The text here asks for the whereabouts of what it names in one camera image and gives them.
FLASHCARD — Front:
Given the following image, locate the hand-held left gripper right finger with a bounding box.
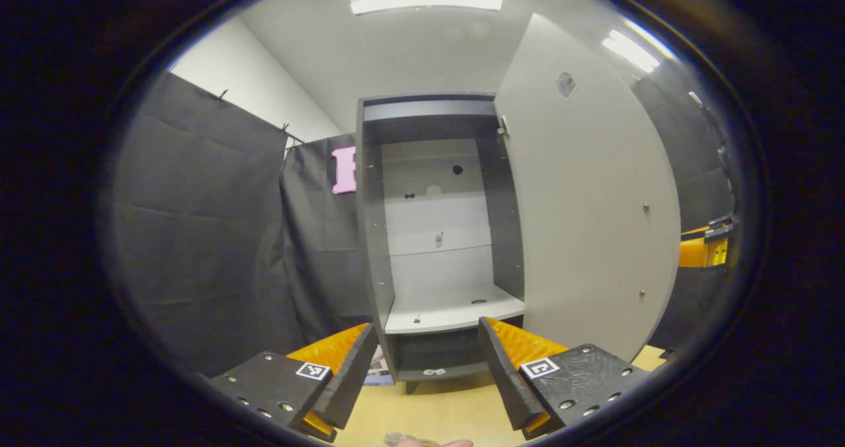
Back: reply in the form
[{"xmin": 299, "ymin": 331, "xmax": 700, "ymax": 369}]
[{"xmin": 477, "ymin": 316, "xmax": 652, "ymax": 442}]

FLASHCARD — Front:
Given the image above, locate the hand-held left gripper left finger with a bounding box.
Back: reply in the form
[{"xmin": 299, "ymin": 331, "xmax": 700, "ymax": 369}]
[{"xmin": 209, "ymin": 322, "xmax": 380, "ymax": 444}]

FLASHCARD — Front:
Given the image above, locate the light grey cabinet door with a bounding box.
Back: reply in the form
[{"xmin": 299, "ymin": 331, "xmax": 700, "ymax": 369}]
[{"xmin": 494, "ymin": 13, "xmax": 683, "ymax": 363}]

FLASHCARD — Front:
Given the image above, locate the black backdrop cloth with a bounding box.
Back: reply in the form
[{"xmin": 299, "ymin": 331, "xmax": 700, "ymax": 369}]
[{"xmin": 109, "ymin": 71, "xmax": 739, "ymax": 376}]

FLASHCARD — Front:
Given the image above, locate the long ceiling light panel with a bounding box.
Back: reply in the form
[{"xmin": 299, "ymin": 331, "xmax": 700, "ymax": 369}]
[{"xmin": 601, "ymin": 29, "xmax": 661, "ymax": 73}]

